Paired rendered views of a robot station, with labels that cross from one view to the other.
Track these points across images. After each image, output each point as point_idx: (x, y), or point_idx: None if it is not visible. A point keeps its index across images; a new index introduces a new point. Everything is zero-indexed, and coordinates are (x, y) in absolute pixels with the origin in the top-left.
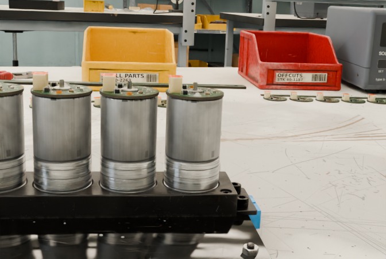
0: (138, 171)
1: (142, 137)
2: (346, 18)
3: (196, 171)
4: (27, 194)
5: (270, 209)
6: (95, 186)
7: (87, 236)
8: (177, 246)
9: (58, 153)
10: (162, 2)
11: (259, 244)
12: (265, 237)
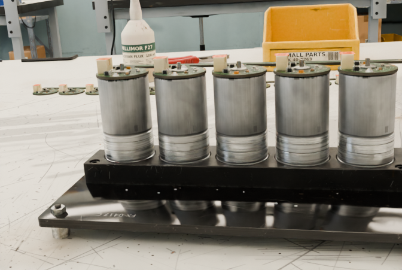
0: (311, 146)
1: (314, 113)
2: None
3: (369, 146)
4: (210, 164)
5: None
6: (271, 160)
7: (263, 204)
8: (348, 217)
9: (236, 128)
10: None
11: None
12: None
